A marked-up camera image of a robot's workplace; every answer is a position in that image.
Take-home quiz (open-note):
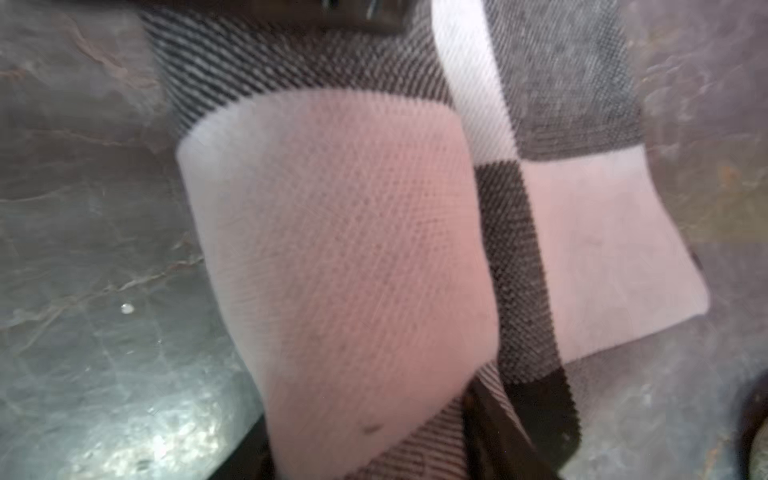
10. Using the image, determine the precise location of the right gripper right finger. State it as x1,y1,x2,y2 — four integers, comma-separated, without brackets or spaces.
462,379,559,480

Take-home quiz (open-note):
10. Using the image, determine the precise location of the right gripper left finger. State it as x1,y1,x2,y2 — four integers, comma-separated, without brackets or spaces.
208,416,276,480

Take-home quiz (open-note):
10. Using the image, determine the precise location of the black white checkered scarf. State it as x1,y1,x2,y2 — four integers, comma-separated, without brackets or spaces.
138,1,710,479

